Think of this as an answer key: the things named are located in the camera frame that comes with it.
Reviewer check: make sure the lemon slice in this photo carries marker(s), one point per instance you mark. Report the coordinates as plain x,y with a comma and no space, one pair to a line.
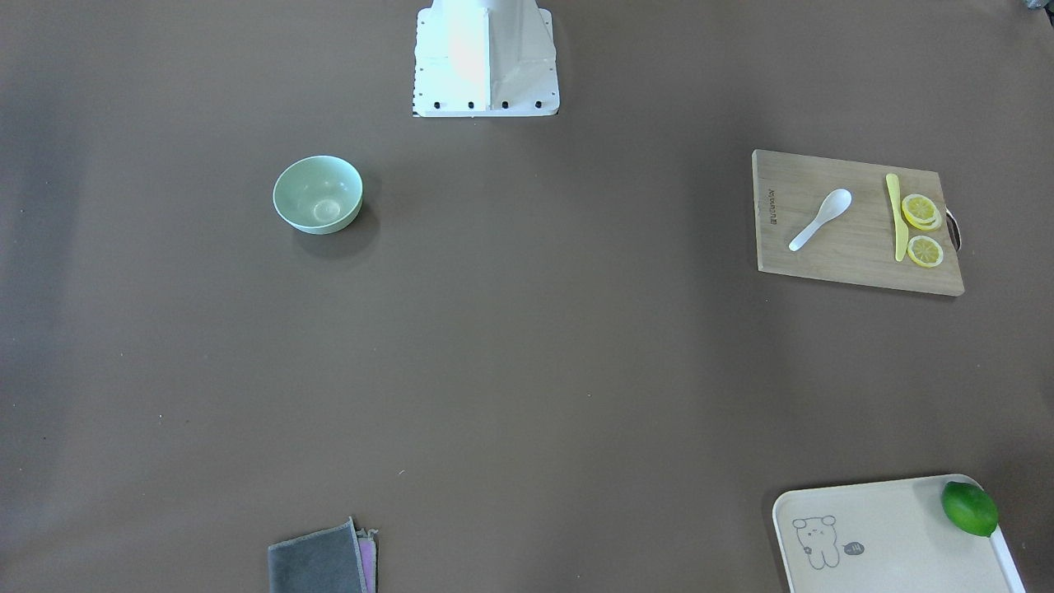
925,252
921,212

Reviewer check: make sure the wooden cutting board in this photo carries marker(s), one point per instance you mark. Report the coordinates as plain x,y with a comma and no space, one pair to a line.
858,246

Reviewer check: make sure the green lime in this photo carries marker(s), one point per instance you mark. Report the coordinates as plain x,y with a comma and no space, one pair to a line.
970,508

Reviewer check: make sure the light green bowl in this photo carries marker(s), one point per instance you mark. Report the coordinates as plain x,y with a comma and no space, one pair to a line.
319,194

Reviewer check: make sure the upper lemon slice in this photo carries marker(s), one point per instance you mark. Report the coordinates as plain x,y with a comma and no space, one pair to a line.
921,212

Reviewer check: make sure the cream tray with bear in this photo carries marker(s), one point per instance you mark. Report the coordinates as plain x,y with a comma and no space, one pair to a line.
888,536

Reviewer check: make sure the grey folded cloth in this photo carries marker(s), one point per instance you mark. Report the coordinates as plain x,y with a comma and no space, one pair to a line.
340,559

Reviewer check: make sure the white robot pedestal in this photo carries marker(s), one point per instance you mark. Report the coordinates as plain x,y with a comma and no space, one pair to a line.
485,59

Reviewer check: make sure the lower lemon slice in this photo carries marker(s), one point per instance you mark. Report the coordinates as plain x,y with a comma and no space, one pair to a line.
925,252

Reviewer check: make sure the yellow plastic knife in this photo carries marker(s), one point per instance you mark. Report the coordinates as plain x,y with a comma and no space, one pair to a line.
901,235

